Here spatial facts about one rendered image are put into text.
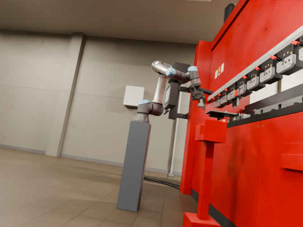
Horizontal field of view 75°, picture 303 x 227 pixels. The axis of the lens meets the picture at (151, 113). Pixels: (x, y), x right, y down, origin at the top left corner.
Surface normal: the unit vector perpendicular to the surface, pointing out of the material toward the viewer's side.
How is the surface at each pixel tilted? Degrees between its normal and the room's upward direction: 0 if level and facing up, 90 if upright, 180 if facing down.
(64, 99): 90
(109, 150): 90
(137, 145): 90
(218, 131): 90
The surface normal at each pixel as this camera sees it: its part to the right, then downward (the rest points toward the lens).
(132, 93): -0.10, -0.18
